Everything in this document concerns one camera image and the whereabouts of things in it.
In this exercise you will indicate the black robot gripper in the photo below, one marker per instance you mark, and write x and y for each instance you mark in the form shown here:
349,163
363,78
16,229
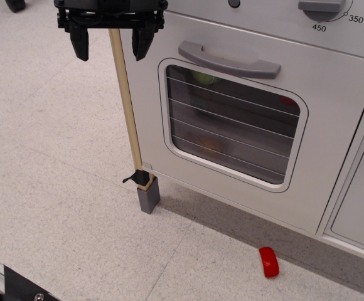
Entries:
145,18

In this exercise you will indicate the grey oven door handle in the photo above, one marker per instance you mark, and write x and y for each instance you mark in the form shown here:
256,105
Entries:
259,69

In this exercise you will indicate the white toy oven door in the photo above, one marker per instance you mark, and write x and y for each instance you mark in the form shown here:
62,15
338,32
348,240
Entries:
278,162

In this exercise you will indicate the red toy inside oven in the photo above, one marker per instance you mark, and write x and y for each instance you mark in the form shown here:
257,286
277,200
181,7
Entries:
288,101

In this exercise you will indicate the black wheel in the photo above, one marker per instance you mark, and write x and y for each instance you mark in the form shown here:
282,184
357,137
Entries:
16,5

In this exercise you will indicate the green toy vegetable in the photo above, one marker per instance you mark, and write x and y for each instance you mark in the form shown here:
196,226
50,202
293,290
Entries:
205,79

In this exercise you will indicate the round grey button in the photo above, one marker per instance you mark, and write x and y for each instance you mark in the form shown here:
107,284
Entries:
234,3

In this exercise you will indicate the black zip tie clip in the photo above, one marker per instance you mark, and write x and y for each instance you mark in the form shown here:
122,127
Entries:
140,177

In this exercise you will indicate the white toy kitchen cabinet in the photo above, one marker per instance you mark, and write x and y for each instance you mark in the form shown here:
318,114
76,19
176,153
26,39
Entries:
283,20

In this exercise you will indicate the grey temperature knob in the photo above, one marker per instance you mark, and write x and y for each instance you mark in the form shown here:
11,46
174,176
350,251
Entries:
321,10

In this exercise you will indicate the red toy piece on floor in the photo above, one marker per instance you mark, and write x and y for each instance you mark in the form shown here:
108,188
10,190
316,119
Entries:
269,262

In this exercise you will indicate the wooden kitchen corner post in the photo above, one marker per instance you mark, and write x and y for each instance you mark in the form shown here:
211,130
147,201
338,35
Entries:
120,67

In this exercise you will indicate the grey post foot cap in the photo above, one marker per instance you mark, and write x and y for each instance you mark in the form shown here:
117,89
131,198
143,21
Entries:
150,198

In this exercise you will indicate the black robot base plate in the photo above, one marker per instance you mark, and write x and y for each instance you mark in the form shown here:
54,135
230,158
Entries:
18,287

